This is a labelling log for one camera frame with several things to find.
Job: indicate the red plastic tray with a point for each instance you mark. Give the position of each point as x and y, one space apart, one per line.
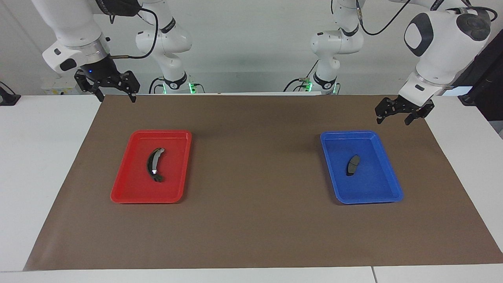
173 177

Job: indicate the brown table mat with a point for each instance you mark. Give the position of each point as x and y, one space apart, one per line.
255 220

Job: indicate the small black clamp mount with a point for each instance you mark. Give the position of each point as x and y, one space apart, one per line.
8 98

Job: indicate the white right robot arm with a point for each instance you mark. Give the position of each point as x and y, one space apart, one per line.
78 27

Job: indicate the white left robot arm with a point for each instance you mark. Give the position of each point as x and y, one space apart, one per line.
440 59

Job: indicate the white power strip box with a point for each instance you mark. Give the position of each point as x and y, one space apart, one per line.
55 88

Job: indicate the large black stand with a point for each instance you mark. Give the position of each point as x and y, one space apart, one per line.
485 82

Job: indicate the blue plastic tray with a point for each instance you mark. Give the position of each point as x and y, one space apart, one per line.
373 184

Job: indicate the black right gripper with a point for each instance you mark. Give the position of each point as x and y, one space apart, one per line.
100 72

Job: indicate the dark brake pad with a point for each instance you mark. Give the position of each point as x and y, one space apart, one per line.
353 165

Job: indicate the curved brake shoe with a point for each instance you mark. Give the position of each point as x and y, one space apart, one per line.
152 163

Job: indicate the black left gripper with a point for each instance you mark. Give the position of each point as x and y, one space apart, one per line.
404 107

